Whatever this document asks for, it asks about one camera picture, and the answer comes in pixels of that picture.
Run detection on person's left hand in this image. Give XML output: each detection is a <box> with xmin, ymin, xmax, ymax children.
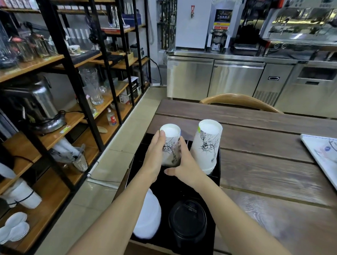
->
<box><xmin>141</xmin><ymin>129</ymin><xmax>168</xmax><ymax>186</ymax></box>

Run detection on person's right hand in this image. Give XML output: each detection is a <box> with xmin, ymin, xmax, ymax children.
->
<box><xmin>163</xmin><ymin>135</ymin><xmax>211</xmax><ymax>191</ymax></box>

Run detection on black divided cardboard box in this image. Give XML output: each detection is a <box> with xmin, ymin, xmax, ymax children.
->
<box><xmin>120</xmin><ymin>132</ymin><xmax>224</xmax><ymax>255</ymax></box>

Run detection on stack of large paper cups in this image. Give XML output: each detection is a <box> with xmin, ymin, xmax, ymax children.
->
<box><xmin>188</xmin><ymin>118</ymin><xmax>224</xmax><ymax>176</ymax></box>

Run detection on stack of small paper cups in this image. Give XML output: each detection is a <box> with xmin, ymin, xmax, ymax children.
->
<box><xmin>157</xmin><ymin>123</ymin><xmax>183</xmax><ymax>168</ymax></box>

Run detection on stack of black lids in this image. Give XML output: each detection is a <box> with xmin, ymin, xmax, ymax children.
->
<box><xmin>167</xmin><ymin>198</ymin><xmax>209</xmax><ymax>250</ymax></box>

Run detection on stack of white lids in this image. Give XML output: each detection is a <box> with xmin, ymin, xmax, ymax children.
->
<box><xmin>132</xmin><ymin>188</ymin><xmax>164</xmax><ymax>241</ymax></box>

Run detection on person's left forearm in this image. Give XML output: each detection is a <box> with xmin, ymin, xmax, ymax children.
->
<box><xmin>63</xmin><ymin>168</ymin><xmax>162</xmax><ymax>255</ymax></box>

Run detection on person's right forearm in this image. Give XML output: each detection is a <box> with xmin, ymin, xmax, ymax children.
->
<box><xmin>189</xmin><ymin>176</ymin><xmax>319</xmax><ymax>255</ymax></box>

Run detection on small bottle with red label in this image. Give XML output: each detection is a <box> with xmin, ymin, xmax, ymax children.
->
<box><xmin>106</xmin><ymin>107</ymin><xmax>118</xmax><ymax>127</ymax></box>

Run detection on black and white carton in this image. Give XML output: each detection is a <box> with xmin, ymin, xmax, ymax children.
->
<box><xmin>118</xmin><ymin>75</ymin><xmax>143</xmax><ymax>105</ymax></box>

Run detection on clear plastic wrapped bundle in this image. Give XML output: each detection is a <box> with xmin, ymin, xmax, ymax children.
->
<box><xmin>49</xmin><ymin>137</ymin><xmax>91</xmax><ymax>173</ymax></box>

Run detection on curved wooden chair back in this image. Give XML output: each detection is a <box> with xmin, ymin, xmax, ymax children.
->
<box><xmin>199</xmin><ymin>91</ymin><xmax>285</xmax><ymax>114</ymax></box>

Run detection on clear glass pitcher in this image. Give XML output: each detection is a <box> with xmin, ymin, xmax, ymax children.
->
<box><xmin>78</xmin><ymin>67</ymin><xmax>106</xmax><ymax>106</ymax></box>

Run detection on two-door steel counter cabinet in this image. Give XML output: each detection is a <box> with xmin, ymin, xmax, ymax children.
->
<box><xmin>164</xmin><ymin>50</ymin><xmax>296</xmax><ymax>108</ymax></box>

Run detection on black metal wooden shelf rack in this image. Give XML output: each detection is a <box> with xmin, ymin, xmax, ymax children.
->
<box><xmin>0</xmin><ymin>0</ymin><xmax>157</xmax><ymax>255</ymax></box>

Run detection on black flat tray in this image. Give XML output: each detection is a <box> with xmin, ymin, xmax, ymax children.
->
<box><xmin>71</xmin><ymin>49</ymin><xmax>101</xmax><ymax>67</ymax></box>

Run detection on stainless steel pot appliance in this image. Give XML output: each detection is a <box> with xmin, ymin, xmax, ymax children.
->
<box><xmin>2</xmin><ymin>73</ymin><xmax>69</xmax><ymax>137</ymax></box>

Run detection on white rectangular tray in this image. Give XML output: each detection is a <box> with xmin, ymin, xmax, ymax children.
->
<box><xmin>297</xmin><ymin>133</ymin><xmax>337</xmax><ymax>195</ymax></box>

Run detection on white printed mug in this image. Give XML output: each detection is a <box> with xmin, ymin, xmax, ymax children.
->
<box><xmin>67</xmin><ymin>44</ymin><xmax>82</xmax><ymax>56</ymax></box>

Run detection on banded white tumbler sleeve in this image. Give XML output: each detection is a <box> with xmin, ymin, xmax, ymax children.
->
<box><xmin>0</xmin><ymin>177</ymin><xmax>44</xmax><ymax>210</ymax></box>

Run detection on blue box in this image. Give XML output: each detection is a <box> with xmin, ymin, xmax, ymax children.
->
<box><xmin>120</xmin><ymin>12</ymin><xmax>142</xmax><ymax>28</ymax></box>

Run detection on white water boiler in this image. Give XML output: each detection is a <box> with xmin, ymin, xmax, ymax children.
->
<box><xmin>174</xmin><ymin>0</ymin><xmax>214</xmax><ymax>50</ymax></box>

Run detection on black countertop machine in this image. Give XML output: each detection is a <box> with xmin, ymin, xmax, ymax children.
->
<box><xmin>231</xmin><ymin>0</ymin><xmax>274</xmax><ymax>57</ymax></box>

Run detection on white heart-shaped dishes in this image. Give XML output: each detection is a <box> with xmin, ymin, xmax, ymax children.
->
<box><xmin>0</xmin><ymin>210</ymin><xmax>31</xmax><ymax>246</ymax></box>

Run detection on cluster of glass jars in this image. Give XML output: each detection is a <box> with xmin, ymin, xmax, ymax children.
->
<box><xmin>0</xmin><ymin>12</ymin><xmax>61</xmax><ymax>73</ymax></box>

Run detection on steel espresso machine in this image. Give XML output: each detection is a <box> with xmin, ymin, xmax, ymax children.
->
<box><xmin>258</xmin><ymin>0</ymin><xmax>337</xmax><ymax>62</ymax></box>

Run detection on white floor cable strip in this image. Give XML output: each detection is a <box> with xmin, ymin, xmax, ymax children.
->
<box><xmin>86</xmin><ymin>178</ymin><xmax>120</xmax><ymax>190</ymax></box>

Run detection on black power cable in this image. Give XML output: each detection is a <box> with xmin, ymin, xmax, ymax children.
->
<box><xmin>148</xmin><ymin>58</ymin><xmax>165</xmax><ymax>86</ymax></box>

